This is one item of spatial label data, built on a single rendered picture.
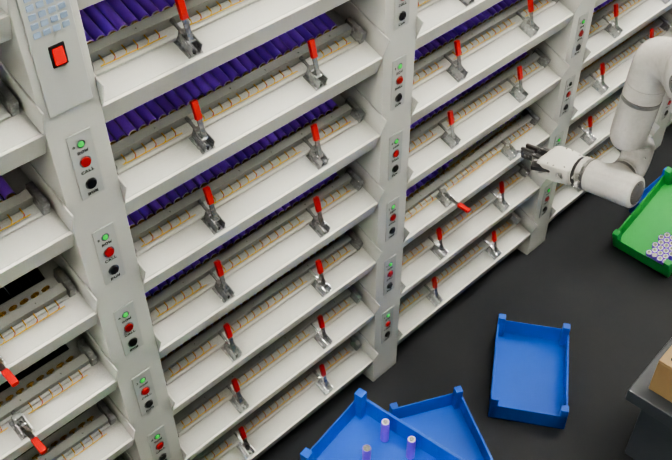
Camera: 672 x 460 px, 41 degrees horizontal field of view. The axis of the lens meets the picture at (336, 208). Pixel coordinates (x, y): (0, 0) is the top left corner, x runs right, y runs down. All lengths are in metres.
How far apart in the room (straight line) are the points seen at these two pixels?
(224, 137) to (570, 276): 1.55
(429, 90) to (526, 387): 0.94
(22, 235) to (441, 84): 1.01
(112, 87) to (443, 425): 1.42
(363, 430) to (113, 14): 1.01
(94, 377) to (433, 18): 0.98
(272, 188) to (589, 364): 1.23
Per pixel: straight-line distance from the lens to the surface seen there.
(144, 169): 1.52
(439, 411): 2.47
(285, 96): 1.65
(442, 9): 1.92
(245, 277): 1.84
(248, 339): 1.99
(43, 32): 1.25
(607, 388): 2.60
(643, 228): 3.01
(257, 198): 1.73
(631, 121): 2.13
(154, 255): 1.64
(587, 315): 2.76
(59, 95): 1.31
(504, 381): 2.55
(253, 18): 1.51
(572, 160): 2.34
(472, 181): 2.37
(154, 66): 1.42
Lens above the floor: 2.03
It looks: 43 degrees down
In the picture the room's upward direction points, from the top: 1 degrees counter-clockwise
